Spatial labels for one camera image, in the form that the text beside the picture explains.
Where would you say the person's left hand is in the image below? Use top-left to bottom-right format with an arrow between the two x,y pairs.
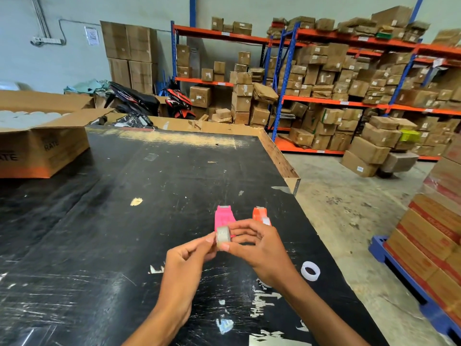
158,236 -> 218,319

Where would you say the person's right hand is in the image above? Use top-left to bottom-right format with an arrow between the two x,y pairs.
218,219 -> 302,293

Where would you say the clear tape roll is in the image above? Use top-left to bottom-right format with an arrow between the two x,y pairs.
216,226 -> 232,248

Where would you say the person's left forearm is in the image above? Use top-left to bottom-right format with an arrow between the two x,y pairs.
122,308 -> 191,346

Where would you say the person's right forearm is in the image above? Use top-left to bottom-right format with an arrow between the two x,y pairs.
281,275 -> 371,346

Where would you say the orange tape dispenser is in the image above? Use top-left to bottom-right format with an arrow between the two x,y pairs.
252,207 -> 272,226

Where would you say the pink tape dispenser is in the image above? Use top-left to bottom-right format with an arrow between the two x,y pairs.
215,205 -> 237,237

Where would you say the white empty tape core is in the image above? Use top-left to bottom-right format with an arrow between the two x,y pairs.
301,261 -> 321,282

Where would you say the group of small cardboard boxes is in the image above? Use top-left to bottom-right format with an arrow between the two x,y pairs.
176,16 -> 279,128

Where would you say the red black motor scooter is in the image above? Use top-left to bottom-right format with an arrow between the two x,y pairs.
164,88 -> 197,120

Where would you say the black plastic bag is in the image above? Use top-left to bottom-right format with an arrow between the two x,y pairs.
115,114 -> 155,129

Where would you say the pile of taped cardboard boxes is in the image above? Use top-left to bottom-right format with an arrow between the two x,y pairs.
340,116 -> 420,178

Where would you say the wide blue orange shelving rack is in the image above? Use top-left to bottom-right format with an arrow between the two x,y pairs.
271,0 -> 461,162

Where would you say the large brown cardboard box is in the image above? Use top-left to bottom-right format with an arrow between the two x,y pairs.
128,60 -> 158,95
107,58 -> 132,88
125,24 -> 158,64
100,21 -> 131,60

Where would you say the blue plastic pallet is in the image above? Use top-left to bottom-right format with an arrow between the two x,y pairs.
368,235 -> 461,344

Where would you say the stack of orange-striped cartons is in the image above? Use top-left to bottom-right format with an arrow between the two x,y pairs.
383,133 -> 461,323

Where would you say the bright green box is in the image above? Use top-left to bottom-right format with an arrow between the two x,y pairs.
399,129 -> 422,143

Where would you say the crowded mass of cardboard boxes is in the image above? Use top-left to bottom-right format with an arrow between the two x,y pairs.
267,5 -> 461,157

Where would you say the narrow blue orange shelving rack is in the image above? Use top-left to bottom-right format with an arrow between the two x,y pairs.
170,20 -> 289,141

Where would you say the open orange-striped cardboard box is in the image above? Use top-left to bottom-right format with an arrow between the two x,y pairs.
0,90 -> 116,179

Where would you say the pale green cloth heap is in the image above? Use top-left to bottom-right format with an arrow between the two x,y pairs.
64,79 -> 112,96

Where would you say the pile of white tape rolls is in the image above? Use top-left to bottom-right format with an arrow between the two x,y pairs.
0,110 -> 71,130

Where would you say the grey wall conduit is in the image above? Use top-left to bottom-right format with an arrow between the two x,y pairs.
30,0 -> 51,39

